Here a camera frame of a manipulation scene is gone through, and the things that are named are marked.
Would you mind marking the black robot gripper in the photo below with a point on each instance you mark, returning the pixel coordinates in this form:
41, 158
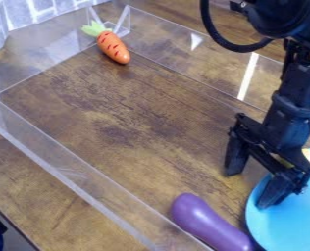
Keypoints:
262, 140

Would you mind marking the blue round plate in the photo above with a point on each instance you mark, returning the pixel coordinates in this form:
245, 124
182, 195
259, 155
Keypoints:
281, 228

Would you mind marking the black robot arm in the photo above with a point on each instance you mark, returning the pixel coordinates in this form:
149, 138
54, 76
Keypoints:
295, 72

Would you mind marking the purple toy eggplant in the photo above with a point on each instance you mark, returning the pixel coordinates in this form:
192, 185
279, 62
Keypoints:
195, 216

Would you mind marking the yellow toy lemon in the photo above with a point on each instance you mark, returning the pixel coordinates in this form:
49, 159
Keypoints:
295, 158

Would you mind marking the orange toy carrot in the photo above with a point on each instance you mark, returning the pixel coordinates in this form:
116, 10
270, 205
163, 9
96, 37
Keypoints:
108, 42

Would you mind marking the white grid curtain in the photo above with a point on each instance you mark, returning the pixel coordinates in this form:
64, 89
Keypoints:
20, 13

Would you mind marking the clear acrylic enclosure wall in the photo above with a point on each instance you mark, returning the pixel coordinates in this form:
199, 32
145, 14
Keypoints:
105, 140

